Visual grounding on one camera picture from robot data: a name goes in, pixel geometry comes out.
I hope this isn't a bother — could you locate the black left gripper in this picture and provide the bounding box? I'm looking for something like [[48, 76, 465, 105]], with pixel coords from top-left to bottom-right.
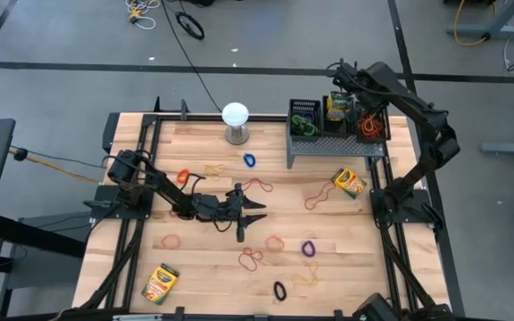
[[194, 183, 268, 244]]

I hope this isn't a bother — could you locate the orange rubber band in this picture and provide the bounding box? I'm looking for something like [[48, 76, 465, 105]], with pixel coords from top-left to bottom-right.
[[265, 235, 286, 253], [161, 234, 182, 251], [360, 111, 383, 135]]

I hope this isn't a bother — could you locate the yellow green crayon box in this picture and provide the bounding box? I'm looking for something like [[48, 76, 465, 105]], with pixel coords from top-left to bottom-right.
[[141, 262, 181, 307], [326, 100, 347, 122], [330, 167, 369, 200]]

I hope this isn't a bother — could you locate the black slotted plastic basket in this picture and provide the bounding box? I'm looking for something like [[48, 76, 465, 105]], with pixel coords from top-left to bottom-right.
[[354, 101, 391, 144], [288, 98, 323, 143], [321, 95, 356, 139]]

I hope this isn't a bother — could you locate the grey desk foot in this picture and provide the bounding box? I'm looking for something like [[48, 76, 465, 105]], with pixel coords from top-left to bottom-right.
[[444, 0, 514, 41], [481, 142, 514, 156]]

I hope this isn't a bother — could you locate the dark red rubber band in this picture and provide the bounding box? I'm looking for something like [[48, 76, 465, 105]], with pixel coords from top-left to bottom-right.
[[237, 247, 265, 273]]

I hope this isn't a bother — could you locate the grey perforated metal shelf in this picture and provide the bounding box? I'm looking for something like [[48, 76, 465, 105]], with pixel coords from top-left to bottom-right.
[[286, 101, 387, 169]]

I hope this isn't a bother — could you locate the white bulb lamp metal base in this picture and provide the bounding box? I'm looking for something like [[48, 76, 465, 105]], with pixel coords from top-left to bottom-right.
[[220, 102, 251, 146]]

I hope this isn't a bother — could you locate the black boxy device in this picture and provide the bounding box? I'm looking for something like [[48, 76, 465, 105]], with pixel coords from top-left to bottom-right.
[[352, 292, 403, 321]]

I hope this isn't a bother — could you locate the dark grey side table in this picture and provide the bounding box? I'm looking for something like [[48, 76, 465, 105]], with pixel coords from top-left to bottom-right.
[[0, 212, 89, 321]]

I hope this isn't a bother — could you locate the black spiral coil bracelet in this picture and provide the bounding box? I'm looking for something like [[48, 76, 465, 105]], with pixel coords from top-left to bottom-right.
[[273, 280, 288, 302]]

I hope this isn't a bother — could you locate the yellow floor cable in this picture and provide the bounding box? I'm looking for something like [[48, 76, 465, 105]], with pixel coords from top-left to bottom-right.
[[452, 0, 493, 48]]

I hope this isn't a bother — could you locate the long black floor cable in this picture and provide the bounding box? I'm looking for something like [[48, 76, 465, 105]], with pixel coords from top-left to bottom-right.
[[161, 0, 223, 112]]

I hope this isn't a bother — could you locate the coiled black floor cable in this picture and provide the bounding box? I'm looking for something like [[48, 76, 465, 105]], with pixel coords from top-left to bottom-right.
[[174, 11, 206, 42]]

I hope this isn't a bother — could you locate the white and yellow cable bundle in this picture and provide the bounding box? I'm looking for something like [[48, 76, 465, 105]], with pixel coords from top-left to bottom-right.
[[125, 0, 162, 31]]

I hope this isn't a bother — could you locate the yellow cord with black knob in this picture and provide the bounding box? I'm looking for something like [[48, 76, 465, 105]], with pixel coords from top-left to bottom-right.
[[7, 146, 102, 185]]

